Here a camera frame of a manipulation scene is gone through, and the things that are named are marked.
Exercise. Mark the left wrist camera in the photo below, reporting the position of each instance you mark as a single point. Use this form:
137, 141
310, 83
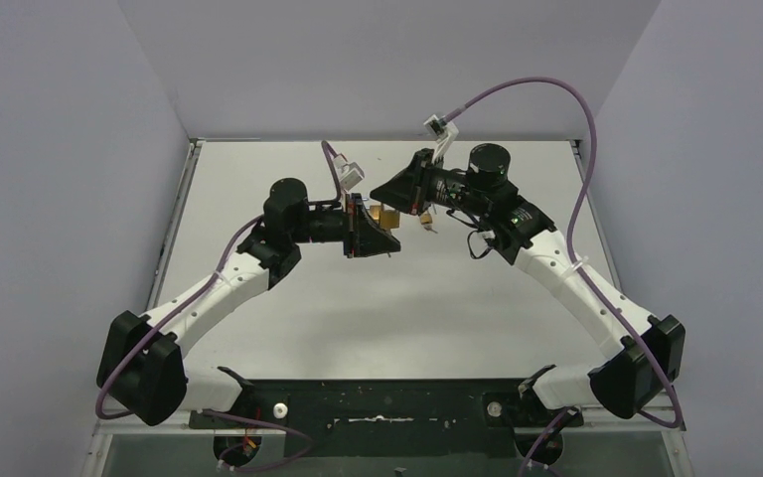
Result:
349, 174

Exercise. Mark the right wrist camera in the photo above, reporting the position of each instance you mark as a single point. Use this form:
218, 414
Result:
444, 131

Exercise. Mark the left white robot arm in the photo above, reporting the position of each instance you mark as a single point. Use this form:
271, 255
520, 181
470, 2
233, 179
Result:
142, 364

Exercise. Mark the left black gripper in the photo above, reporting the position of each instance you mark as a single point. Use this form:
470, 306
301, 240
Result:
354, 226

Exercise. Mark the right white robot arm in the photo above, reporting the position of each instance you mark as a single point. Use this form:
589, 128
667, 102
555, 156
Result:
641, 353

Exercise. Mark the brass padlock shackle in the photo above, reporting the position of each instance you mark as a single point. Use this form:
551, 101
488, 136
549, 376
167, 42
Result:
376, 212

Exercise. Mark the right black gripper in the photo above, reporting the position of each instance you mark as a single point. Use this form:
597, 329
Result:
408, 193

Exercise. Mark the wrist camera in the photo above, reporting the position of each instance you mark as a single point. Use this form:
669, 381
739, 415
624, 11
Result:
349, 174
444, 131

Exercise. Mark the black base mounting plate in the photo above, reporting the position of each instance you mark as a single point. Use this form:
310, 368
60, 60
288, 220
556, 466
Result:
401, 418

